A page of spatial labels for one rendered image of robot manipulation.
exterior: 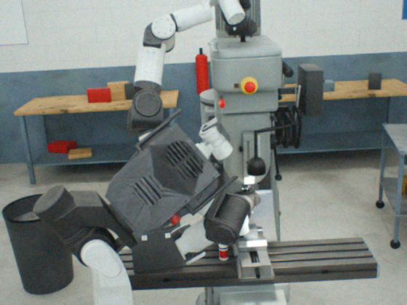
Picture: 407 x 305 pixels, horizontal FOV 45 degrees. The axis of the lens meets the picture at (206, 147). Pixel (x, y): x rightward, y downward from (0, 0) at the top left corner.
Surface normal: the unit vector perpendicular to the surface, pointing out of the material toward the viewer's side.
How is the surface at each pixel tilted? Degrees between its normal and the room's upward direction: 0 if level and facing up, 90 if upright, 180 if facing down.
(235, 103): 90
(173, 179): 74
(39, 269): 94
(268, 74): 90
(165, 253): 90
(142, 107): 62
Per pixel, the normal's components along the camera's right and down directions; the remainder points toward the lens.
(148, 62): 0.07, -0.22
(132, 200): -0.15, 0.04
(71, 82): 0.01, 0.31
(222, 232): -0.34, 0.56
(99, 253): 0.36, 0.27
